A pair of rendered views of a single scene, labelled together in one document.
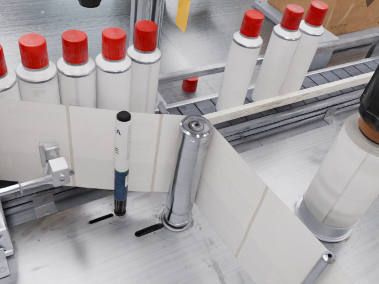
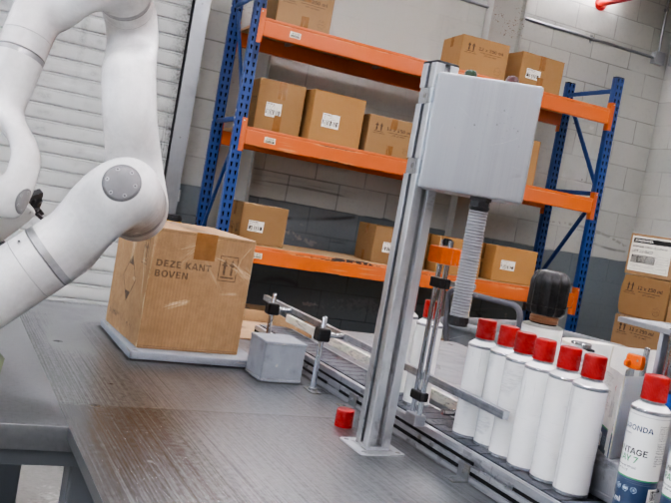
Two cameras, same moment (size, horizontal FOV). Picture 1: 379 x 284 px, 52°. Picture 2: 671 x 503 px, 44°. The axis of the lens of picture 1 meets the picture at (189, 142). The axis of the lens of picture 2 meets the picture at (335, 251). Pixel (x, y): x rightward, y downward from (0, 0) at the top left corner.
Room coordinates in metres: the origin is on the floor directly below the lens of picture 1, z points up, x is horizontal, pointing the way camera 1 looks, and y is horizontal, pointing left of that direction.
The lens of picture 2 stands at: (0.51, 1.55, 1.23)
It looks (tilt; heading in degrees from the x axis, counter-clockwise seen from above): 3 degrees down; 281
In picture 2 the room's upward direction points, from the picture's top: 10 degrees clockwise
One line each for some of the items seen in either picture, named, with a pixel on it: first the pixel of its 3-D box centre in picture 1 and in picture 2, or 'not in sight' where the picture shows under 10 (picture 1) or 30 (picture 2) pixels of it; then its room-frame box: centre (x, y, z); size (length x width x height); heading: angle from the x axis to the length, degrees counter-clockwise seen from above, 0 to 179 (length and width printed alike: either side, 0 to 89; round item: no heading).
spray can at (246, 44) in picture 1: (239, 67); (424, 352); (0.61, -0.06, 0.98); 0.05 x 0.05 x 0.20
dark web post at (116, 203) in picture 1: (121, 169); not in sight; (0.33, 0.08, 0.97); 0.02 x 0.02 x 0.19
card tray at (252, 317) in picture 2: not in sight; (251, 323); (1.17, -0.79, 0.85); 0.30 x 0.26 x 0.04; 127
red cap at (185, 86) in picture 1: (190, 81); (344, 417); (0.73, 0.03, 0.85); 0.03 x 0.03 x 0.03
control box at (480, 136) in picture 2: not in sight; (479, 140); (0.57, 0.14, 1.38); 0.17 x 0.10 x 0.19; 2
